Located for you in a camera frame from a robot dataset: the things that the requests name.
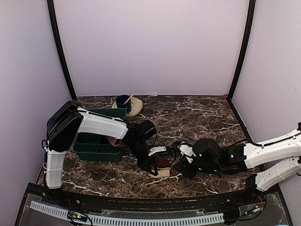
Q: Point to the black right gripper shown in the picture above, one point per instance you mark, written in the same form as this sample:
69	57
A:
186	171

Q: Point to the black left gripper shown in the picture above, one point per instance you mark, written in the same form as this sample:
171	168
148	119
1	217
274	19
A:
145	164

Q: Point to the striped cream red sock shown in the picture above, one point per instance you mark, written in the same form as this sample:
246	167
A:
163	167

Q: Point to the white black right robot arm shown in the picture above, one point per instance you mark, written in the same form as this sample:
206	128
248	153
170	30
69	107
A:
206	156

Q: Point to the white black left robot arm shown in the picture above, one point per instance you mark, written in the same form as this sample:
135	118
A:
71	120

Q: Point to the tan brown sock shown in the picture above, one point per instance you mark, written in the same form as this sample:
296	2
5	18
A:
118	143

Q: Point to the cream ceramic saucer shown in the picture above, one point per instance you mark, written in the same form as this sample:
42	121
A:
136	107

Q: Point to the blue enamel mug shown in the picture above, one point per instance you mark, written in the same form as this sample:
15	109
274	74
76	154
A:
120	102

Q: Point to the green plastic divided tray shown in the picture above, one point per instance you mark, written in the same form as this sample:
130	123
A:
91	143

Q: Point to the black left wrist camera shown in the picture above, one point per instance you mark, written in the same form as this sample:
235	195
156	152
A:
160	150

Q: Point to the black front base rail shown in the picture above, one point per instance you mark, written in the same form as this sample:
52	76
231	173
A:
227	202

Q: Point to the white slotted cable duct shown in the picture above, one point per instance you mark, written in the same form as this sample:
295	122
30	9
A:
126	218

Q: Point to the black left corner post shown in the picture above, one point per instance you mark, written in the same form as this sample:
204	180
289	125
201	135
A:
59	48

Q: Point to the black corner post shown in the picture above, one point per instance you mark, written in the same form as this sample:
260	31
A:
59	48
243	49

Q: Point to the black right corner post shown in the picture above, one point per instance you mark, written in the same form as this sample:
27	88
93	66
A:
243	49

